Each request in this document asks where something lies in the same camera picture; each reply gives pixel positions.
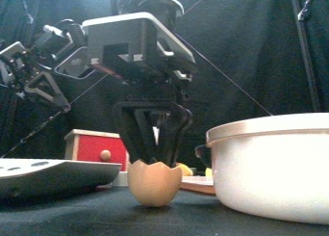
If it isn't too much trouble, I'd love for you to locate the orange eggshell half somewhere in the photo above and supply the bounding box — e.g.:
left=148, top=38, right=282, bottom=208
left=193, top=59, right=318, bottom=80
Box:
left=127, top=160, right=184, bottom=209

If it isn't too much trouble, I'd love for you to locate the wooden box with red drawer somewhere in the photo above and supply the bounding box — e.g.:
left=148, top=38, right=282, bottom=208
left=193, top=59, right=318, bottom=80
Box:
left=63, top=128, right=129, bottom=171

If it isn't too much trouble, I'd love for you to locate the wooden cutting board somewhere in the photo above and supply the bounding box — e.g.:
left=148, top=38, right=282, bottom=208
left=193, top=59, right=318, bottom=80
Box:
left=179, top=175, right=216, bottom=196

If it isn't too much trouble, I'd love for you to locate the white pot lid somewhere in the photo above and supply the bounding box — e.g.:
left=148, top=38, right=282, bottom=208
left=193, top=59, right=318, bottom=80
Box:
left=204, top=113, right=329, bottom=144

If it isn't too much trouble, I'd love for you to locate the white egg tray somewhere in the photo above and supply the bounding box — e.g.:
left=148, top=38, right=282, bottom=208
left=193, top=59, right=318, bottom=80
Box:
left=0, top=157, right=124, bottom=199

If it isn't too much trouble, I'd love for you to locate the white toy cooking pot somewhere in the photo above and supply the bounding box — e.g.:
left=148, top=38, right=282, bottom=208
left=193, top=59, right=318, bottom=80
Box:
left=194, top=130, right=329, bottom=226

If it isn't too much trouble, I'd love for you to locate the thin taut cable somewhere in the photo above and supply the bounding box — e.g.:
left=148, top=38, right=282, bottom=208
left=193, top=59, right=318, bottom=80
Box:
left=175, top=33, right=274, bottom=117
left=0, top=75, right=109, bottom=158

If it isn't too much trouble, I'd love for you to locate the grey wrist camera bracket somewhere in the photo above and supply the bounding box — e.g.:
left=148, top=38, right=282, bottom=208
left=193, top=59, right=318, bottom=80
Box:
left=55, top=46, right=97, bottom=80

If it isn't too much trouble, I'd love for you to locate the black frame post with clamp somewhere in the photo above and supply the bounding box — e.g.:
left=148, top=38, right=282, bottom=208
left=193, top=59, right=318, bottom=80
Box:
left=289, top=0, right=322, bottom=114

